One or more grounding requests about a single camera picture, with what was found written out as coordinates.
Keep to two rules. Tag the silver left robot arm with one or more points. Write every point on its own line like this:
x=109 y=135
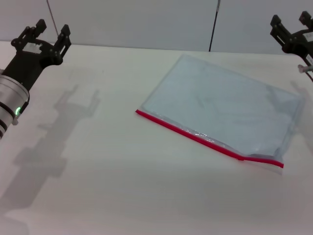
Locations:
x=9 y=98

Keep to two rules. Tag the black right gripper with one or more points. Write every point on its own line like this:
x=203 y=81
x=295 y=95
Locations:
x=299 y=44

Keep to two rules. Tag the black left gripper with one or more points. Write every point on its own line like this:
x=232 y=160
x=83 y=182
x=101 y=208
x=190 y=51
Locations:
x=23 y=66

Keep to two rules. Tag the red zip slider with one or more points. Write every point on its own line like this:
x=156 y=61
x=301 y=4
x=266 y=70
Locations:
x=241 y=158

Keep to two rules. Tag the clear document bag red zip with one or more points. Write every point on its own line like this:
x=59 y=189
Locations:
x=215 y=102

